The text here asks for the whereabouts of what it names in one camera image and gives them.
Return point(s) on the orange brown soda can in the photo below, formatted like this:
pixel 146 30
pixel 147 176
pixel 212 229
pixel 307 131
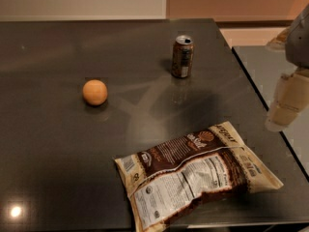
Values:
pixel 183 52

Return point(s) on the orange ball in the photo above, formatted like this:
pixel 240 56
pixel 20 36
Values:
pixel 94 92

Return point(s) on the grey side table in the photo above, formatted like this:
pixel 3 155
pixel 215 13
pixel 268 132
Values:
pixel 263 68

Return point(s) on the brown cream snack bag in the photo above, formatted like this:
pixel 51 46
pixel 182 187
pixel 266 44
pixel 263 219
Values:
pixel 171 179

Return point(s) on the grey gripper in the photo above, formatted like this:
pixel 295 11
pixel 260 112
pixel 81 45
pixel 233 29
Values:
pixel 299 43

